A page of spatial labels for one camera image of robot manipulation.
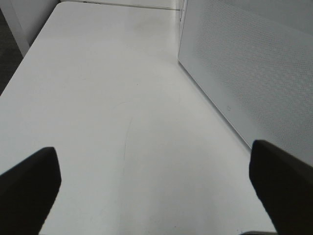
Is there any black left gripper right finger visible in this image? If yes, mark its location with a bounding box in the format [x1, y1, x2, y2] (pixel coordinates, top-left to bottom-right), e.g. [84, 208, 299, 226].
[249, 140, 313, 235]

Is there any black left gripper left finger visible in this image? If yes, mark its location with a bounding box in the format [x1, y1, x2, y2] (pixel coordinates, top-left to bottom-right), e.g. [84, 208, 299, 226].
[0, 147, 62, 235]

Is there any white microwave door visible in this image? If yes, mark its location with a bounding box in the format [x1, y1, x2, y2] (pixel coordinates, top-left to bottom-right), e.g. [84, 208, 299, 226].
[178, 0, 313, 165]

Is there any white table leg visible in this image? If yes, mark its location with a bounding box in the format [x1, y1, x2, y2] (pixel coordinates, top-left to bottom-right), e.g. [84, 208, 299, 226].
[0, 0, 30, 57]

